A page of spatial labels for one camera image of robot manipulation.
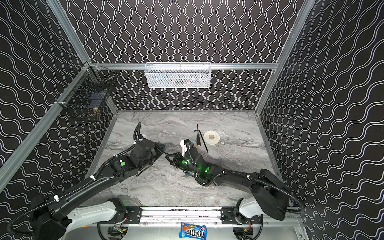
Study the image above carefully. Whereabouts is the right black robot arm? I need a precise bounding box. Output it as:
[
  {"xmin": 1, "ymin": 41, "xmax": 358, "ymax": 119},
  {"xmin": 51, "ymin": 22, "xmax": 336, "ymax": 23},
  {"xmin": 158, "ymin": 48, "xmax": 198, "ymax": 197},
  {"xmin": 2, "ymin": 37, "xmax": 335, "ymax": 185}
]
[{"xmin": 166, "ymin": 142, "xmax": 305, "ymax": 221}]

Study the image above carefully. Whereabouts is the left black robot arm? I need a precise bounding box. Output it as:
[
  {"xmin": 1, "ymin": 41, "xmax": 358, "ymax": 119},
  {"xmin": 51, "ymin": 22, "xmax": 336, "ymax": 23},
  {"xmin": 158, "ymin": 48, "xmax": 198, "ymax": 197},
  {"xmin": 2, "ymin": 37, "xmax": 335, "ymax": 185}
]
[{"xmin": 7, "ymin": 123, "xmax": 165, "ymax": 240}]

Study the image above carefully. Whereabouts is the black hex key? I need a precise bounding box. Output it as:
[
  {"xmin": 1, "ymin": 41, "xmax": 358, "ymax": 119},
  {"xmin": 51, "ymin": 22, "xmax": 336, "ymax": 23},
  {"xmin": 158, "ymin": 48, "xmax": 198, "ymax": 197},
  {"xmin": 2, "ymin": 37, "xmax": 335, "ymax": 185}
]
[{"xmin": 201, "ymin": 132, "xmax": 209, "ymax": 153}]

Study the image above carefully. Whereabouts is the black yellow screwdriver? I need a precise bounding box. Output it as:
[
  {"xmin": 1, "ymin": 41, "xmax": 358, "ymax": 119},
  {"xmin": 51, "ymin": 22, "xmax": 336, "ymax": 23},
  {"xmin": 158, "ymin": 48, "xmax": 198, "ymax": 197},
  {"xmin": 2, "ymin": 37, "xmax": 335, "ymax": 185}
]
[{"xmin": 196, "ymin": 125, "xmax": 202, "ymax": 147}]

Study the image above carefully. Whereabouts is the white tape roll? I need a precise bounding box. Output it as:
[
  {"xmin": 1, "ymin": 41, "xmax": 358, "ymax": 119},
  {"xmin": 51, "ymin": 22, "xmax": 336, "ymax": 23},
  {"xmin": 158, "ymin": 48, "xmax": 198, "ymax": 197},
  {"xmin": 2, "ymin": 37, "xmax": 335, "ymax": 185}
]
[{"xmin": 203, "ymin": 130, "xmax": 221, "ymax": 145}]

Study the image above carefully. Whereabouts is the brass padlock in basket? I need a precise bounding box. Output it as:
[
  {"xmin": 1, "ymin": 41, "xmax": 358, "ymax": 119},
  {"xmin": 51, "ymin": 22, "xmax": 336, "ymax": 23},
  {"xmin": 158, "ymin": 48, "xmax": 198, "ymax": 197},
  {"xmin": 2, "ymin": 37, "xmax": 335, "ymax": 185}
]
[{"xmin": 93, "ymin": 108, "xmax": 100, "ymax": 119}]

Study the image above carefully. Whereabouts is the blue candy bag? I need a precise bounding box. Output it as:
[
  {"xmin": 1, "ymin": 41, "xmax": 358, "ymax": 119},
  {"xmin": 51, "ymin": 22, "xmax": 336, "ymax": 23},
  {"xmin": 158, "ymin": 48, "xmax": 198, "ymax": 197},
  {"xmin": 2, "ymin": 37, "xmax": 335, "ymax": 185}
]
[{"xmin": 179, "ymin": 223, "xmax": 208, "ymax": 240}]

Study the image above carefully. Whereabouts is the white mesh basket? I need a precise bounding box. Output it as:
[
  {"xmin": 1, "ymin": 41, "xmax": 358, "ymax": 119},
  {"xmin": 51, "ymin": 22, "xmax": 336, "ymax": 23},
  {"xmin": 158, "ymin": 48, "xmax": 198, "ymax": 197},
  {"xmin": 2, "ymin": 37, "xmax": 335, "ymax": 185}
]
[{"xmin": 144, "ymin": 62, "xmax": 212, "ymax": 89}]

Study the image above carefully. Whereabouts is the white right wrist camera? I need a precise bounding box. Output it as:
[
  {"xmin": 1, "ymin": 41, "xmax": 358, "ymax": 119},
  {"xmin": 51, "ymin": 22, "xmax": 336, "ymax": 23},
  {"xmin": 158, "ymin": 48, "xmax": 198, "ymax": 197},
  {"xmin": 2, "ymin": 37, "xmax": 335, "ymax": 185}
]
[{"xmin": 180, "ymin": 139, "xmax": 190, "ymax": 157}]

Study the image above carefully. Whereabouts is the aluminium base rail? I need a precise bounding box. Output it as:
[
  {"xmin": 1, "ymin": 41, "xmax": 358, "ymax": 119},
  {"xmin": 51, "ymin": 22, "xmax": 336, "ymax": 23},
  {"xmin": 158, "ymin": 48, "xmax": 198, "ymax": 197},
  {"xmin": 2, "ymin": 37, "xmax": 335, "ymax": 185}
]
[{"xmin": 59, "ymin": 206, "xmax": 301, "ymax": 227}]

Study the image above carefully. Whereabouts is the black wire basket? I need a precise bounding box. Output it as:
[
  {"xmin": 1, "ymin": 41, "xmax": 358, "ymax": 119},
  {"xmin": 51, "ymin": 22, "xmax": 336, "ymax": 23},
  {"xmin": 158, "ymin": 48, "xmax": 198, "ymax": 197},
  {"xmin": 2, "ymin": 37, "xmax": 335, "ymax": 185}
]
[{"xmin": 60, "ymin": 66, "xmax": 118, "ymax": 122}]

